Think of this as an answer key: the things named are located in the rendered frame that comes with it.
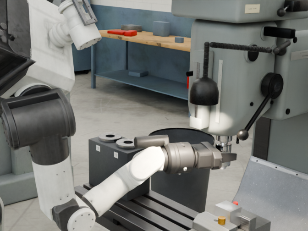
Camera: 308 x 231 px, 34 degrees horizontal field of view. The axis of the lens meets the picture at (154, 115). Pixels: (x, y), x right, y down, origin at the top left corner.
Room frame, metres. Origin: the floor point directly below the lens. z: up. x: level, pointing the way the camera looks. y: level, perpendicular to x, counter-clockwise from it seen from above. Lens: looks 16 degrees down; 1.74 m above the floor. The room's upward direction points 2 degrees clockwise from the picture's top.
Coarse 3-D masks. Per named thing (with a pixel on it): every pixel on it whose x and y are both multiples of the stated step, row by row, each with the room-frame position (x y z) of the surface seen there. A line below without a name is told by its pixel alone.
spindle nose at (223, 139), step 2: (216, 136) 1.39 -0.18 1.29; (218, 136) 1.38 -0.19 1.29; (220, 136) 1.37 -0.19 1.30; (222, 136) 1.37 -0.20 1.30; (224, 136) 1.37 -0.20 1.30; (226, 136) 1.37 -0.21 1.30; (228, 136) 1.37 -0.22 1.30; (230, 136) 1.38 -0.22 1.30; (216, 138) 1.39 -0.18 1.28; (218, 138) 1.38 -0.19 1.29; (220, 138) 1.37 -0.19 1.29; (222, 138) 1.37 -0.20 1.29; (224, 138) 1.37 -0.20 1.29; (226, 138) 1.37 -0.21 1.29; (228, 138) 1.37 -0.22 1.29; (230, 138) 1.38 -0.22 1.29; (218, 140) 1.38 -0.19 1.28; (220, 140) 1.37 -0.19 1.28; (222, 140) 1.37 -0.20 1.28; (224, 140) 1.37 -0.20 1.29; (226, 140) 1.37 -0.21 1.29; (228, 140) 1.37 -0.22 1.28; (230, 140) 1.38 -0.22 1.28
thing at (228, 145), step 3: (219, 141) 1.41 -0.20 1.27; (216, 144) 1.38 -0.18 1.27; (219, 144) 1.38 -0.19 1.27; (222, 144) 1.38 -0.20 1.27; (225, 144) 1.38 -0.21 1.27; (228, 144) 1.38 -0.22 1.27; (231, 144) 1.39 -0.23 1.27; (219, 147) 1.38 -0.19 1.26; (222, 147) 1.37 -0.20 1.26; (225, 147) 1.37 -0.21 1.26; (228, 147) 1.37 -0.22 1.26
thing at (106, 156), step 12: (108, 132) 1.87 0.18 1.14; (96, 144) 1.79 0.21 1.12; (108, 144) 1.76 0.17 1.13; (120, 144) 1.73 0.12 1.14; (132, 144) 1.73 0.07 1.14; (96, 156) 1.79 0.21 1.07; (108, 156) 1.74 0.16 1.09; (120, 156) 1.70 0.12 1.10; (132, 156) 1.69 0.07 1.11; (96, 168) 1.79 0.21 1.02; (108, 168) 1.74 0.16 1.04; (96, 180) 1.79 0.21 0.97; (132, 192) 1.69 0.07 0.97; (144, 192) 1.74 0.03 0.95
